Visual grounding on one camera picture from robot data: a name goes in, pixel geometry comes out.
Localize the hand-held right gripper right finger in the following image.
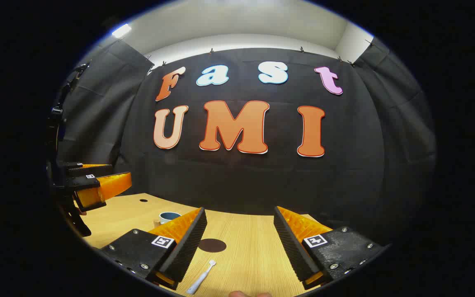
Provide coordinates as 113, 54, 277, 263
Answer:
273, 205, 390, 290

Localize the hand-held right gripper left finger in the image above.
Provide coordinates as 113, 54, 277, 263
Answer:
99, 207, 207, 290

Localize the round dark brown coaster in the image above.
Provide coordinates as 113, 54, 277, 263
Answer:
198, 238, 227, 253

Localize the white toothbrush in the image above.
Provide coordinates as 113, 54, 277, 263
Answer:
186, 259, 217, 295

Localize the pale green cup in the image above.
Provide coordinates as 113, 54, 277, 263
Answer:
159, 211, 182, 226

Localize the wooden desktop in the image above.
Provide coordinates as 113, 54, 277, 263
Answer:
75, 193, 333, 297

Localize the black backdrop cloth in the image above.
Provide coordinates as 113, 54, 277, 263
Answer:
54, 38, 438, 244

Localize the ceiling light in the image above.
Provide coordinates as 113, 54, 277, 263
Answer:
111, 23, 132, 40

